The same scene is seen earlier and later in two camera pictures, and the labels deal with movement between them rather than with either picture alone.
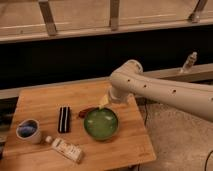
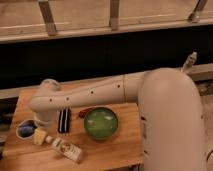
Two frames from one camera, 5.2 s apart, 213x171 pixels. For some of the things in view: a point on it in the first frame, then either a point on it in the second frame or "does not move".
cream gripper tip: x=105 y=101 → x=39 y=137
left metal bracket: x=48 y=17 does not move
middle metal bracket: x=114 y=15 does not move
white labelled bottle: x=71 y=151 does not move
